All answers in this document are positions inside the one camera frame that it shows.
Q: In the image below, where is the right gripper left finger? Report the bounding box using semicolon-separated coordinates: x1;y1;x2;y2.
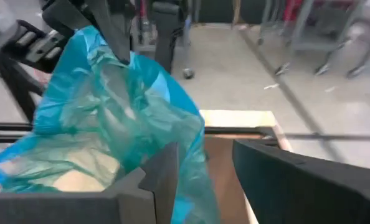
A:
0;141;180;224

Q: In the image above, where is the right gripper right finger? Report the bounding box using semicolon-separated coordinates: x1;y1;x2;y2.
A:
232;139;370;224

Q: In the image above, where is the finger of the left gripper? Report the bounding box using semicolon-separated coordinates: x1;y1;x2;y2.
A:
88;0;132;65
152;0;181;75

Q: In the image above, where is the teal plastic trash bag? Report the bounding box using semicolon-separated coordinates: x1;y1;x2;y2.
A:
0;24;221;224

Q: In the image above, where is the grey wheeled cart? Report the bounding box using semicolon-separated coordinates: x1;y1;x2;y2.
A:
256;0;370;80

